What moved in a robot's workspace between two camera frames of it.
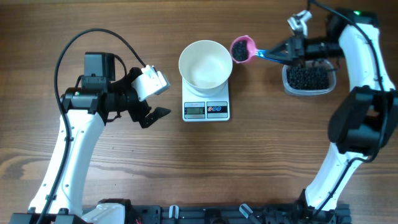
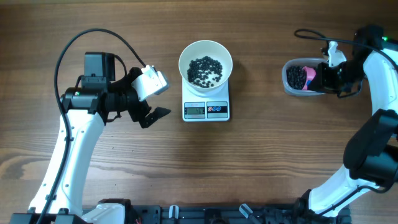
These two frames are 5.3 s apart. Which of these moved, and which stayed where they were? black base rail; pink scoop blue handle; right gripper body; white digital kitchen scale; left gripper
Moved: pink scoop blue handle; right gripper body
Stayed: black base rail; left gripper; white digital kitchen scale
